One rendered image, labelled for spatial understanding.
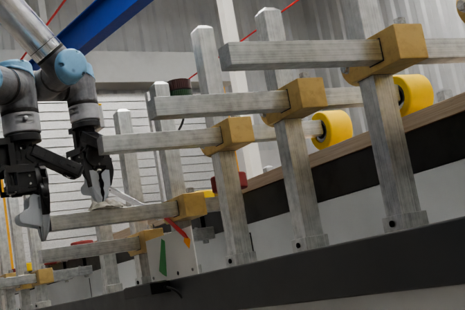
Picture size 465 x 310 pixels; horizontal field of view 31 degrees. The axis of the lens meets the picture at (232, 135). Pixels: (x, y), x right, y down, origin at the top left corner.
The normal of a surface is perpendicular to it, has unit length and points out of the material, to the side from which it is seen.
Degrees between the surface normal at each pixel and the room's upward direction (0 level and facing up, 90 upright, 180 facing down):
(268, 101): 90
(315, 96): 90
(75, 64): 90
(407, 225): 90
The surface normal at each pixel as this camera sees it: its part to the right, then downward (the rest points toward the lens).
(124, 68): 0.54, -0.24
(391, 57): -0.88, 0.07
